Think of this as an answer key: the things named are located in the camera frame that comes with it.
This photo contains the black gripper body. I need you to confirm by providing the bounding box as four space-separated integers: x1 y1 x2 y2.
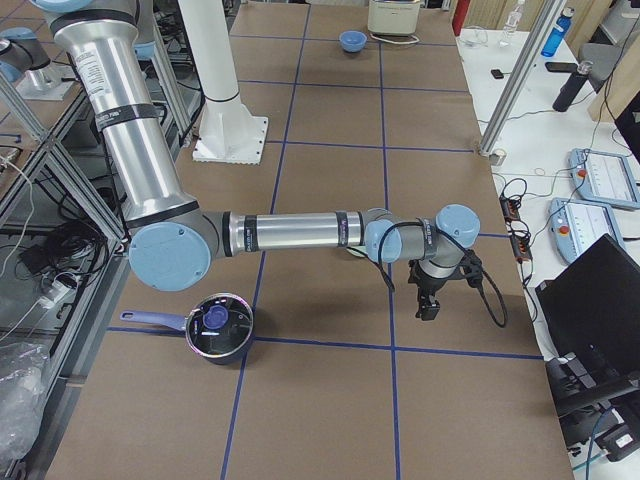
408 260 458 307

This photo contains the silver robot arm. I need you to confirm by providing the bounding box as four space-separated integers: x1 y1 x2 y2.
1 27 76 101
39 1 486 320

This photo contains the blue bowl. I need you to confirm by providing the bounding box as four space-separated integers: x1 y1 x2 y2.
338 30 367 53

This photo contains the orange black power strip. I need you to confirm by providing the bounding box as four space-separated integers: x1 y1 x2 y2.
499 194 533 264

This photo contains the lower teach pendant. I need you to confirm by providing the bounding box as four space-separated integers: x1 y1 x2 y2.
549 198 626 264

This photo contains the teach pendant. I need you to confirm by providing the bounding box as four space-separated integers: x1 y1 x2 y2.
568 148 639 210
549 198 626 264

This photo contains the black laptop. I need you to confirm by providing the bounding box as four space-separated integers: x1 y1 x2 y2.
536 234 639 372

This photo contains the upper teach pendant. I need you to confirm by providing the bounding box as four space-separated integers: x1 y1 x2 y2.
568 148 639 210

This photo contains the dark pot with glass lid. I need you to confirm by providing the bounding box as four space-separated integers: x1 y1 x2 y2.
120 293 255 365

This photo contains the black water bottle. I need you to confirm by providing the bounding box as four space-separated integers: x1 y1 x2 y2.
552 60 593 112

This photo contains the white toaster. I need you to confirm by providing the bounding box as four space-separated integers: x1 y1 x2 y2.
367 0 421 36

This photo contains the clear plastic bottle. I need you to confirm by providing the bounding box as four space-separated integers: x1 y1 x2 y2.
502 0 526 40

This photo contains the blue water bottle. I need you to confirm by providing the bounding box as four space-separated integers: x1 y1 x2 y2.
541 7 575 58

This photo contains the crumpled clear plastic bag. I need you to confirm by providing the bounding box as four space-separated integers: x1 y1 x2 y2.
1 342 50 465

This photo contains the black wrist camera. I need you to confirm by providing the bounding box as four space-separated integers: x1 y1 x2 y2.
460 250 484 290

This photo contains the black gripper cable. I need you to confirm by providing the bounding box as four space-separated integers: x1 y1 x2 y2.
372 222 509 329

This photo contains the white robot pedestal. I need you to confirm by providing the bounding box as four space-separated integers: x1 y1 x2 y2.
179 0 269 165

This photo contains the white toaster power cord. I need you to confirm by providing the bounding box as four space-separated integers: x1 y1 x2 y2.
367 30 426 49

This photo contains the aluminium frame post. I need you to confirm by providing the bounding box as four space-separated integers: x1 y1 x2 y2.
477 0 566 157

